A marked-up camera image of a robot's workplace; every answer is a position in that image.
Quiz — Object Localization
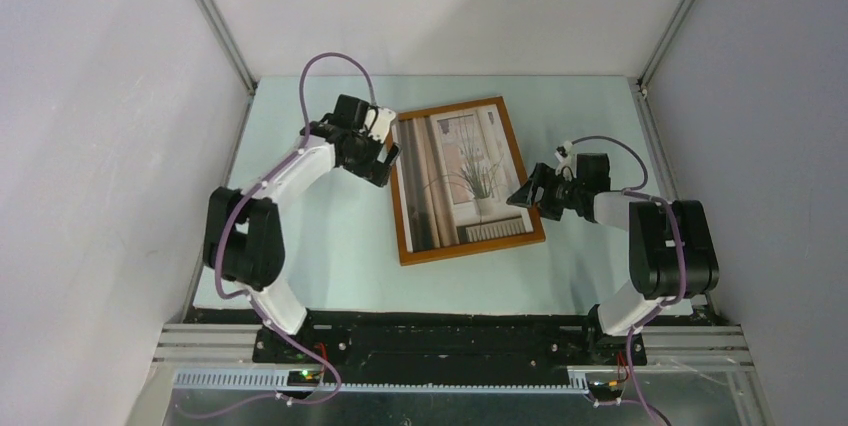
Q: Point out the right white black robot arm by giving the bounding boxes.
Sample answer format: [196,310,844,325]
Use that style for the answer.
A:
[506,153,720,364]

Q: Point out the left aluminium corner profile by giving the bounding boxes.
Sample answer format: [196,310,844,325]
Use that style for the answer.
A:
[194,0,258,96]

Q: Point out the right aluminium corner profile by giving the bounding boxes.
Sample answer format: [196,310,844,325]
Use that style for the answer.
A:
[637,0,697,97]

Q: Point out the wooden picture frame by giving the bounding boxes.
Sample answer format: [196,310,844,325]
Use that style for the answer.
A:
[386,96,548,268]

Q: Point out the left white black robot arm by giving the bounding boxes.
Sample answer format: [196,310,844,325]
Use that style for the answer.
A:
[203,95,400,363]

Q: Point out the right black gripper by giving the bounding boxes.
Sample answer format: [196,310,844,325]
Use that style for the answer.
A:
[507,162,585,221]

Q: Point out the aluminium corner profile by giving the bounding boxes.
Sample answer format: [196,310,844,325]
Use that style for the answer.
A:
[194,0,258,96]
[637,0,697,97]

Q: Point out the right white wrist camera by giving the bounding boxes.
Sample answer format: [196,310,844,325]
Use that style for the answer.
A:
[555,141,575,180]

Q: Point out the front aluminium rail frame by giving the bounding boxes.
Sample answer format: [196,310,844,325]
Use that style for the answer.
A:
[152,324,755,373]

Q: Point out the grey slotted cable duct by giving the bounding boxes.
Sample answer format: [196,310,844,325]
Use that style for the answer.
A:
[173,368,589,394]

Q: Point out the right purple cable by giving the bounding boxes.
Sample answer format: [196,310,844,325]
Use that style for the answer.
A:
[566,136,690,426]

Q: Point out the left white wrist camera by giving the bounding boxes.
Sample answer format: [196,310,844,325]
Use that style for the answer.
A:
[362,106,397,144]

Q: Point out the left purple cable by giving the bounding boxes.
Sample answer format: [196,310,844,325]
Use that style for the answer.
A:
[213,52,379,420]

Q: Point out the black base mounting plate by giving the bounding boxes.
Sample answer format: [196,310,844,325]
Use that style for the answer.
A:
[192,306,648,386]

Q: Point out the purple cable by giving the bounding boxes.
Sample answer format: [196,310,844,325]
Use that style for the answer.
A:
[213,52,379,420]
[566,136,690,426]

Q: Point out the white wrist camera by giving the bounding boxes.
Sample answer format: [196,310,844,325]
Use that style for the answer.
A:
[362,106,397,144]
[555,141,575,180]

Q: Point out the window plant photo print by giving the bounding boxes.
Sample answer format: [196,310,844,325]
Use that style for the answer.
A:
[396,103,535,254]

